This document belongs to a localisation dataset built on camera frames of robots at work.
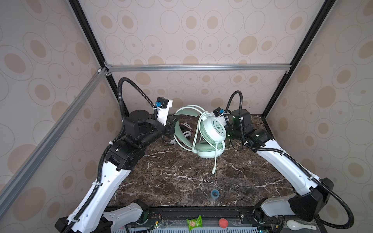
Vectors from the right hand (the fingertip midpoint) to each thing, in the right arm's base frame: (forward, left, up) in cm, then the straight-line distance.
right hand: (207, 128), depth 72 cm
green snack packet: (-36, +7, -28) cm, 46 cm away
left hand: (-6, +12, +16) cm, 21 cm away
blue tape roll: (-22, -5, -31) cm, 38 cm away
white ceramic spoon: (-37, -41, -30) cm, 63 cm away
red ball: (-36, -7, -28) cm, 46 cm away
